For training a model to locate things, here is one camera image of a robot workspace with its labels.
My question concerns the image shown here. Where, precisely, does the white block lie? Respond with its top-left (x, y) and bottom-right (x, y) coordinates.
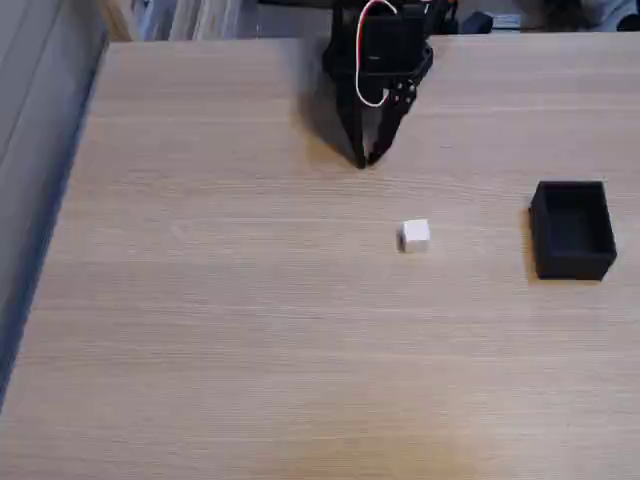
top-left (397, 218), bottom-right (431, 255)

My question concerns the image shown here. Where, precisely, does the black open box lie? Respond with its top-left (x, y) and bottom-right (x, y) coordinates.
top-left (528, 180), bottom-right (619, 281)

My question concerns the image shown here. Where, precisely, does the dark blue object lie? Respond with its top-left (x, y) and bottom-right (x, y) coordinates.
top-left (459, 11), bottom-right (495, 35)

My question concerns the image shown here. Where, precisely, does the light wooden beam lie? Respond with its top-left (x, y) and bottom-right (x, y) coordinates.
top-left (97, 0), bottom-right (137, 43)

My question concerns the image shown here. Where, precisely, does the white and red gripper wire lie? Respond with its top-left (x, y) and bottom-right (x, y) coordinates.
top-left (353, 0), bottom-right (399, 109)

